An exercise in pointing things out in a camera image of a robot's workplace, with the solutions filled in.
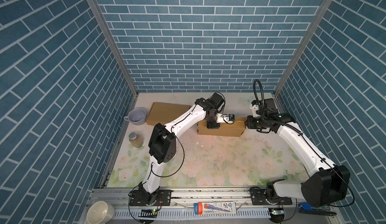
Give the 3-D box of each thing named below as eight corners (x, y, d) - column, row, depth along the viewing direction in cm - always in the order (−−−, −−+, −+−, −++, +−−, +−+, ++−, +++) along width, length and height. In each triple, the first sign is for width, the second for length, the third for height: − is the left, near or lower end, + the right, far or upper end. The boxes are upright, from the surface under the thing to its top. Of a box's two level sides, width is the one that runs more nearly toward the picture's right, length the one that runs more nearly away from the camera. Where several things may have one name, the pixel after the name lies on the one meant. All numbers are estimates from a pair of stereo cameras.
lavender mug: (127, 123, 105) (123, 117, 99) (138, 111, 111) (135, 105, 105) (141, 130, 101) (138, 124, 95) (152, 118, 107) (149, 112, 102)
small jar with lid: (133, 148, 93) (127, 140, 84) (136, 141, 96) (129, 132, 87) (141, 148, 93) (136, 140, 84) (143, 141, 96) (138, 132, 87)
